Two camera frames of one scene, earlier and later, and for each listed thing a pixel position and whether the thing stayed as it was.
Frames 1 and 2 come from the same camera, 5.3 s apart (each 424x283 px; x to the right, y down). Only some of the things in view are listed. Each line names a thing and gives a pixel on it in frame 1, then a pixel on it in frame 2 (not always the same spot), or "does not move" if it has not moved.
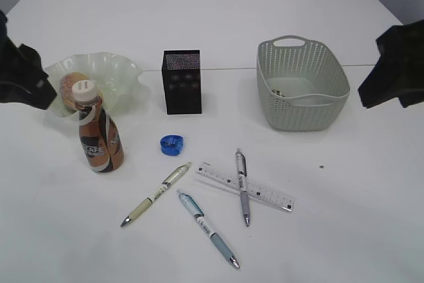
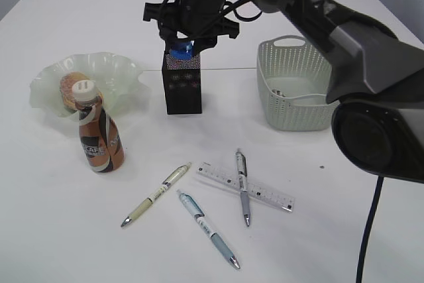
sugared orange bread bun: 66,87 does not move
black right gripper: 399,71 -> 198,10
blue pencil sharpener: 171,145 -> 182,50
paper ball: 277,91 does not move
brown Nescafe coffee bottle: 101,138 does not move
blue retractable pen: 193,207 does not move
